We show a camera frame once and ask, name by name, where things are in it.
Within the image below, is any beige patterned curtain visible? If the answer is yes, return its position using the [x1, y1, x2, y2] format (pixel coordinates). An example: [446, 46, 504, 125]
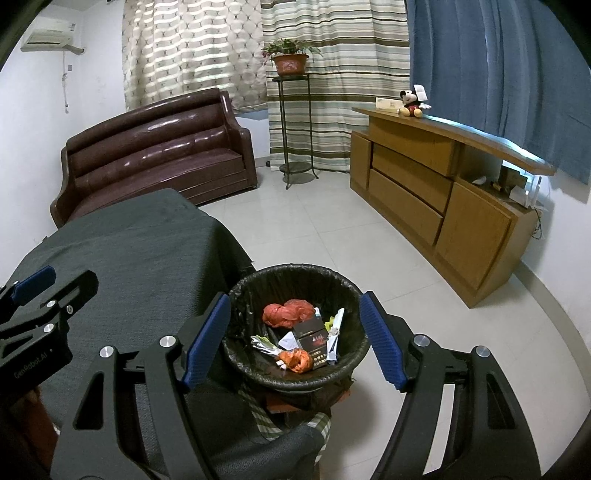
[122, 0, 269, 114]

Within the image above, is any dark cigarette box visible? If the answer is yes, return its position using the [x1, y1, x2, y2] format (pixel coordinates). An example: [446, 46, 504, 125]
[293, 318, 331, 370]

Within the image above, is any brown wooden stool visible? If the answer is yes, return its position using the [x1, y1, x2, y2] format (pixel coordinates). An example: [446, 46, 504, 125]
[259, 378, 354, 416]

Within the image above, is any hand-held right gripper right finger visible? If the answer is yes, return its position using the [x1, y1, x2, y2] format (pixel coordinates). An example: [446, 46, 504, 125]
[359, 291, 542, 480]

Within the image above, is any potted plant in terracotta pot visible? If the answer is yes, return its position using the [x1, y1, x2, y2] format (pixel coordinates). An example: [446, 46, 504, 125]
[261, 38, 324, 77]

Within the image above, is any red plastic bag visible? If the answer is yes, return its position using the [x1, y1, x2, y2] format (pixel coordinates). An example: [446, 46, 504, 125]
[262, 299, 315, 328]

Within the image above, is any black metal plant stand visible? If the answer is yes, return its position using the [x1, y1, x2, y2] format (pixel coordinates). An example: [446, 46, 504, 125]
[271, 74, 320, 190]

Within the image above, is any grey fabric chair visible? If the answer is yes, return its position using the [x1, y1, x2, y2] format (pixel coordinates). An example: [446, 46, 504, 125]
[203, 420, 331, 480]

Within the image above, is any blue curtain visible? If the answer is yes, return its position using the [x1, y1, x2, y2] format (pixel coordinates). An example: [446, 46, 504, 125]
[405, 0, 591, 174]

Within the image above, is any brown leather sofa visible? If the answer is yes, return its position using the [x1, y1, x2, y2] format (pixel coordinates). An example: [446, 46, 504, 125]
[50, 88, 258, 229]

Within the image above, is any black lined waste bin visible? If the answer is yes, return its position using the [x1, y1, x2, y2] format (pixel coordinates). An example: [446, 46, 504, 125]
[223, 263, 372, 393]

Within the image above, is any small brown box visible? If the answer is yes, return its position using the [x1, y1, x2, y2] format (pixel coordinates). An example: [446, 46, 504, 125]
[499, 166, 527, 190]

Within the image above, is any silver foil wrapper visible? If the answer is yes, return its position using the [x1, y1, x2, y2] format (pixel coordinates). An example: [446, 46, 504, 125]
[324, 308, 345, 363]

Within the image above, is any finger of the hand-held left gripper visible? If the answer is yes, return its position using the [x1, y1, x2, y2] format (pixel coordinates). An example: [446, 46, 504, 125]
[0, 265, 57, 309]
[0, 270, 99, 354]

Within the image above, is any dark grey tablecloth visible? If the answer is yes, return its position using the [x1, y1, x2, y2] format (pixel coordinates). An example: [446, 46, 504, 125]
[0, 188, 256, 416]

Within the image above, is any white wall cable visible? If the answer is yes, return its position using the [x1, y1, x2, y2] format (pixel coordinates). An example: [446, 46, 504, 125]
[62, 53, 75, 116]

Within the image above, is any green checked cloth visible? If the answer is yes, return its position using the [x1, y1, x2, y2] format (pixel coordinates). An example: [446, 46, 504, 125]
[252, 399, 333, 446]

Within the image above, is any orange plastic bag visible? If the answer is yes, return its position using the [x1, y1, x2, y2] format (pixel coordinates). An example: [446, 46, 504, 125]
[277, 348, 310, 374]

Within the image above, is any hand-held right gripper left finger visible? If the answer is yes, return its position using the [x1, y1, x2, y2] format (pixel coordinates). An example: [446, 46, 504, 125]
[50, 293, 232, 480]

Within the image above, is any green and white wrapper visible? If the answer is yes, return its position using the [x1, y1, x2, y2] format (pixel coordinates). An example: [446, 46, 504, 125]
[250, 335, 283, 356]

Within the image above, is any white router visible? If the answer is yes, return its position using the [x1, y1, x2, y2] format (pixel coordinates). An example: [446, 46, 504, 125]
[508, 175, 541, 208]

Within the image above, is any wooden cabinet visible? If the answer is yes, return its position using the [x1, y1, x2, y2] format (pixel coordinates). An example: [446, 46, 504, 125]
[349, 105, 557, 309]

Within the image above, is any white air conditioner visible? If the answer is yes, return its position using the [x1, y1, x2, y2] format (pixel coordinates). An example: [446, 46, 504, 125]
[21, 28, 85, 54]

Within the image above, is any striped curtain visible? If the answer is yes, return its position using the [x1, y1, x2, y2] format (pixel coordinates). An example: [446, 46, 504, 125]
[261, 0, 411, 174]

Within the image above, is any mouse plush toy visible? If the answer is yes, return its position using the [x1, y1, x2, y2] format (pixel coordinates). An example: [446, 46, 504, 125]
[398, 89, 432, 119]

